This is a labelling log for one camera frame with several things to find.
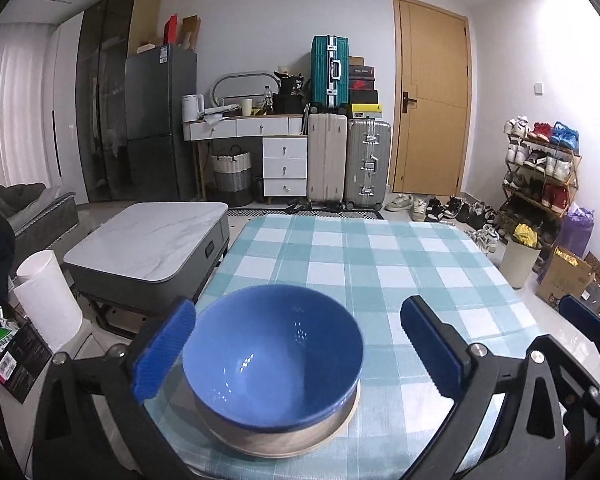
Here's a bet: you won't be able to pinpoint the blue bowl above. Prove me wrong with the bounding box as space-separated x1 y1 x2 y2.
182 285 364 432

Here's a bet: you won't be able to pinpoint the large cream plate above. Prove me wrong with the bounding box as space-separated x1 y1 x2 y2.
194 382 362 460

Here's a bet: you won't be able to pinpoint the cardboard box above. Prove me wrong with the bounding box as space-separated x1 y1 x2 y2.
536 246 595 310

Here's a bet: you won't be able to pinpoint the white trash bin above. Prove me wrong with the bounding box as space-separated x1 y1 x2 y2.
500 223 542 289

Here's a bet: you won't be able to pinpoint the purple bag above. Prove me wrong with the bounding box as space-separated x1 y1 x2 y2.
536 204 595 283

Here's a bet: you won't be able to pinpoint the marble top coffee table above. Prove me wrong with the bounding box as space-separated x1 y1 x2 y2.
64 202 230 332

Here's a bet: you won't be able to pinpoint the white paper roll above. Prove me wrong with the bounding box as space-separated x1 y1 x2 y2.
15 250 83 352

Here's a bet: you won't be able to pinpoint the wooden shoe rack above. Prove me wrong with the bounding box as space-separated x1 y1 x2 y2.
498 116 581 248

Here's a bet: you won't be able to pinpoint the laundry basket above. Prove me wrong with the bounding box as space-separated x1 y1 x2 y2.
211 144 253 207

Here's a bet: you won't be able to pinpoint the grey sofa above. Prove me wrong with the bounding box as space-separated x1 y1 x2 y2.
0 182 80 266

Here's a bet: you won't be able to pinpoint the silver suitcase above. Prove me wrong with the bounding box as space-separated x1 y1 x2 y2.
343 118 391 211

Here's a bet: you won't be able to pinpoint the white drawer dresser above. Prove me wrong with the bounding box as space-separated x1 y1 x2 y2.
183 115 308 200

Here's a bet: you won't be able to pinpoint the beige suitcase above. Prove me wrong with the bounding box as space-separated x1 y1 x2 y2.
308 114 348 203

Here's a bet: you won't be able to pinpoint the dark grey refrigerator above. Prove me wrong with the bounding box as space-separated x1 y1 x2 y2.
125 44 197 202

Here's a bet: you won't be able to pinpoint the oval mirror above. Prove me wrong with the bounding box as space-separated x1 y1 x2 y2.
210 70 279 106

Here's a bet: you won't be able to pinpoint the stacked shoe boxes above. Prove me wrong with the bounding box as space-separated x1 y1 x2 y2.
349 56 382 118

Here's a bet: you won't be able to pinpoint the wooden door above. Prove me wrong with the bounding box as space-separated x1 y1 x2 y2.
389 0 471 196

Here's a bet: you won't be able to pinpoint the teal suitcase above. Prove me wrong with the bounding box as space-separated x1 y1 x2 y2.
310 35 350 115

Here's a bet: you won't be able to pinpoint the dark tall cabinet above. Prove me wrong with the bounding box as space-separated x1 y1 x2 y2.
76 0 161 203

